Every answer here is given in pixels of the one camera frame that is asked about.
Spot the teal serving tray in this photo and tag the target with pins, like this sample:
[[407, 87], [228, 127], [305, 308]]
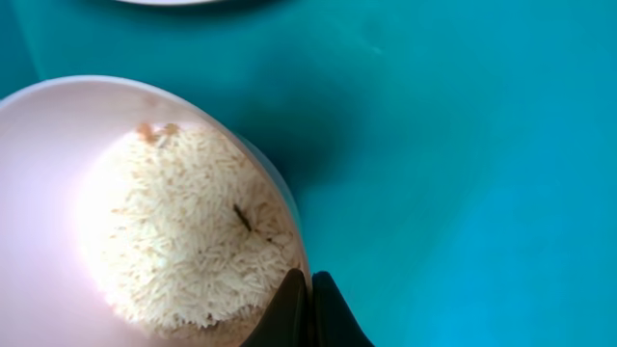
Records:
[[453, 161]]

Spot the white rice pile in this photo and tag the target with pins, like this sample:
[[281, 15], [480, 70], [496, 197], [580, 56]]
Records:
[[185, 237]]

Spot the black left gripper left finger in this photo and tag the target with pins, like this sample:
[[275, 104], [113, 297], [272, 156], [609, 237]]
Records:
[[285, 321]]

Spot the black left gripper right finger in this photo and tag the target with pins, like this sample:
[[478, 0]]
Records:
[[334, 323]]

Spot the large pink plate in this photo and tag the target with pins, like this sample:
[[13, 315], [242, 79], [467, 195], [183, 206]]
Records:
[[169, 3]]

